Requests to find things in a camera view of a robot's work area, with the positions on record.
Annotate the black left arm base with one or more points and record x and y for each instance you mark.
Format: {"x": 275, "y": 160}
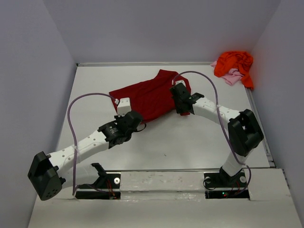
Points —
{"x": 104, "y": 188}

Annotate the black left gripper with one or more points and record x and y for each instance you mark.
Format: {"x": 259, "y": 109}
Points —
{"x": 134, "y": 118}

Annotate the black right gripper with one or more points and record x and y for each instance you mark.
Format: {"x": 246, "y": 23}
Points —
{"x": 178, "y": 94}

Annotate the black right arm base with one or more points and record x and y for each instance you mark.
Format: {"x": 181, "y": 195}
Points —
{"x": 216, "y": 188}

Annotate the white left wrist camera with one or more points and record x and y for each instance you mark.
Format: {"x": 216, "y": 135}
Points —
{"x": 124, "y": 106}

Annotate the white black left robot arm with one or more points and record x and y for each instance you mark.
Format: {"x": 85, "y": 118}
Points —
{"x": 50, "y": 173}

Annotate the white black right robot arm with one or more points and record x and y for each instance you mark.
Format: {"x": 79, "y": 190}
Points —
{"x": 240, "y": 128}

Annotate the orange t-shirt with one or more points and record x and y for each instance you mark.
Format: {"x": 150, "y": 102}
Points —
{"x": 241, "y": 60}

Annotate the pink t-shirt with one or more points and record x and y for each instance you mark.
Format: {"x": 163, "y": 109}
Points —
{"x": 230, "y": 76}

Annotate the dark red t-shirt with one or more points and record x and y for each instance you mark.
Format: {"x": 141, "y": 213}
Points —
{"x": 151, "y": 98}

